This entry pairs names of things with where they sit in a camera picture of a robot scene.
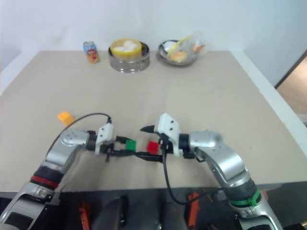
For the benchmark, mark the golden bread roll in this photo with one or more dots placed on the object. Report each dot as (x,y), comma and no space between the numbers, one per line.
(178,56)

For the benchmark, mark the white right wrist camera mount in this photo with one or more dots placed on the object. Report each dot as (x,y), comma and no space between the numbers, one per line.
(168,124)

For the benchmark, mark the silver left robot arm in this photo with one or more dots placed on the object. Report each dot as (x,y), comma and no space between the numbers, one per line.
(68,143)

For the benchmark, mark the clear plastic bag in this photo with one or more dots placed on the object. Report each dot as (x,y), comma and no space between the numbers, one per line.
(195,45)

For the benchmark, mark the orange cube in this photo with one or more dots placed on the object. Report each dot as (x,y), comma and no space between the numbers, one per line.
(65,118)

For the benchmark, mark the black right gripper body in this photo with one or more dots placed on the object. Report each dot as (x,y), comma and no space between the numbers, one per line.
(166,145)

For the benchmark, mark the steel steamer with buns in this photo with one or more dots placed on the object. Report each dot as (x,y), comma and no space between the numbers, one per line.
(129,63)

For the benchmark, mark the round metal bowl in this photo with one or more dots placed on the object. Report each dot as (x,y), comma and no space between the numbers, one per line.
(165,57)

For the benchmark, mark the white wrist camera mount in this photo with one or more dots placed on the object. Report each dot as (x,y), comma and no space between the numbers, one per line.
(105,134)
(168,124)

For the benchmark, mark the printed drink can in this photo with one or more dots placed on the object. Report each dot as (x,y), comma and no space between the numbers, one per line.
(91,52)

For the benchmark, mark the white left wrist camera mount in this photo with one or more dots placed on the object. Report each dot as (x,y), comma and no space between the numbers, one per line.
(105,134)

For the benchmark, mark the white steamed bun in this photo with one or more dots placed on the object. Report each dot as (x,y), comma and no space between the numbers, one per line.
(127,46)

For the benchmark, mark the yellow rimmed steamer basket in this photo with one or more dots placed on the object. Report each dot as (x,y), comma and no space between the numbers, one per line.
(126,51)

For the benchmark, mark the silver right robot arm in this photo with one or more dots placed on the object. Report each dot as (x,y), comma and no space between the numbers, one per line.
(223,158)

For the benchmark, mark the red cube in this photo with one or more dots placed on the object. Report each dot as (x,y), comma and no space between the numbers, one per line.
(153,147)

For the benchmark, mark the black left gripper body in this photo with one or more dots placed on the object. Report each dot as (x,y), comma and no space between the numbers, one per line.
(108,147)

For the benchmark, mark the green cube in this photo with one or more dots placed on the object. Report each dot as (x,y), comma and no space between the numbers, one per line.
(131,145)

